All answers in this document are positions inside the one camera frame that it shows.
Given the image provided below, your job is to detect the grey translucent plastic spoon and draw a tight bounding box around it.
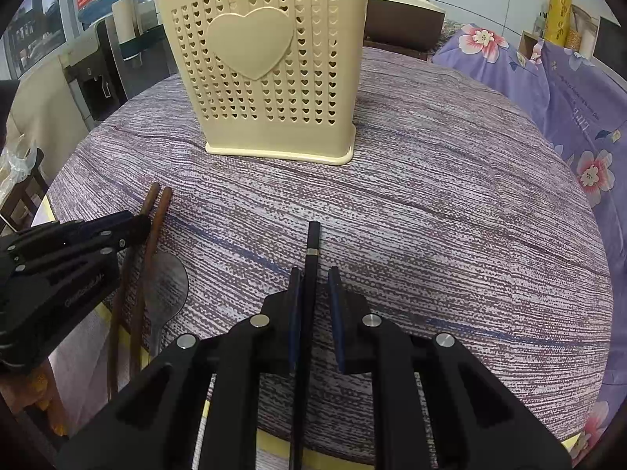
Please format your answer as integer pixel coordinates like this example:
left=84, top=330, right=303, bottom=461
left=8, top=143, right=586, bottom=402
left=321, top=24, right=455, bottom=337
left=142, top=251, right=189, bottom=359

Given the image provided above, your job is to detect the black chopstick gold band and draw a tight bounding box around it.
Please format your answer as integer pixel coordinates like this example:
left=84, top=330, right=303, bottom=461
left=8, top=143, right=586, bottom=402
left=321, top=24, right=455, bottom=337
left=289, top=222, right=321, bottom=470

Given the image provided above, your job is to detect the person's hand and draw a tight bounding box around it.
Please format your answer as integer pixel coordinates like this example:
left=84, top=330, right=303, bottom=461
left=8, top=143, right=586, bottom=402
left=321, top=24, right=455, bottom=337
left=1, top=360, right=68, bottom=437

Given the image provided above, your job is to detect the purple striped tablecloth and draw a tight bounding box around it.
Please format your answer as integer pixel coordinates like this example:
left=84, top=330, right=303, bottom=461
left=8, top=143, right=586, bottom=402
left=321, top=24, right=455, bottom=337
left=37, top=49, right=613, bottom=442

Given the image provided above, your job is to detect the water dispenser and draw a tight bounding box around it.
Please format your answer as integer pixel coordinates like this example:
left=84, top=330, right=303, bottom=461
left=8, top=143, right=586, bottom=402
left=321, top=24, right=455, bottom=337
left=62, top=15, right=176, bottom=128

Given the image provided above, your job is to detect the beige plastic utensil holder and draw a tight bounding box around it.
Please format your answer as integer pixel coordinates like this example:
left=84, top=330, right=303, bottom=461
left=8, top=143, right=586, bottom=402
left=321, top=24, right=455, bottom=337
left=154, top=0, right=368, bottom=166

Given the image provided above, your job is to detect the purple floral cloth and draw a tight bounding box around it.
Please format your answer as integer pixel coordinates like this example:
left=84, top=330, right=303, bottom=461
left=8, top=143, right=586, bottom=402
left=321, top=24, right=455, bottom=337
left=433, top=24, right=626, bottom=463

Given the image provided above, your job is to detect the white brown rice cooker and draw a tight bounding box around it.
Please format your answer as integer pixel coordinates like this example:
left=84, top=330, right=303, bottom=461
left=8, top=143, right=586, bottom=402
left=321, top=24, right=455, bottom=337
left=364, top=0, right=445, bottom=61

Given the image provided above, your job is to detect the white microwave oven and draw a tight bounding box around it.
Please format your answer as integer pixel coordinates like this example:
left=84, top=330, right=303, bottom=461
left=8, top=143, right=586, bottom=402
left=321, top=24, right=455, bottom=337
left=593, top=17, right=627, bottom=78

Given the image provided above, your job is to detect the yellow roll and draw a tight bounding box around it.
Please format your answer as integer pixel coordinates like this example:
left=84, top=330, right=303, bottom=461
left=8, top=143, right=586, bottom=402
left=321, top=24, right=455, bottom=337
left=544, top=0, right=572, bottom=47

